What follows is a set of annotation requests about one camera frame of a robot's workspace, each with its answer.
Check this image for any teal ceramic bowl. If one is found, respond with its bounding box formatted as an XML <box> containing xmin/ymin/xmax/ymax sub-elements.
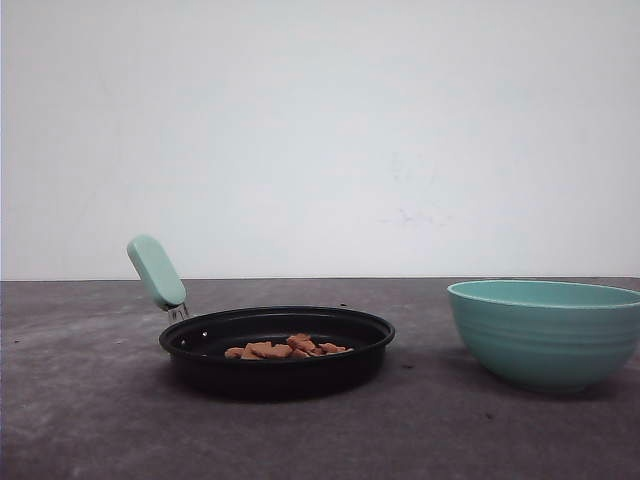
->
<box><xmin>447</xmin><ymin>279</ymin><xmax>639</xmax><ymax>393</ymax></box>

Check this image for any black frying pan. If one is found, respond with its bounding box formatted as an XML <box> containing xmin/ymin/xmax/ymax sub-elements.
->
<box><xmin>126</xmin><ymin>235</ymin><xmax>395</xmax><ymax>400</ymax></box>

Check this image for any pile of brown beef cubes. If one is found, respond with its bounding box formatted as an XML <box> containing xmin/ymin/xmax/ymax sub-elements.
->
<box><xmin>224</xmin><ymin>333</ymin><xmax>353</xmax><ymax>360</ymax></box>

